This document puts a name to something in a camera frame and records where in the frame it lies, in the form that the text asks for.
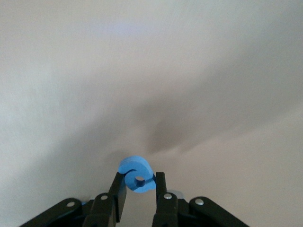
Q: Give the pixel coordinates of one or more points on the blue lowercase g letter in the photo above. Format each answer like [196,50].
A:
[139,165]

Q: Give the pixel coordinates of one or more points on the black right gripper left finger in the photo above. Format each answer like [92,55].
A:
[111,208]

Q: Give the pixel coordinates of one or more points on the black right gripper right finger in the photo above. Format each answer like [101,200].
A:
[165,210]

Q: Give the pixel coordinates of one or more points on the brown table cover sheet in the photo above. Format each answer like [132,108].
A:
[165,71]

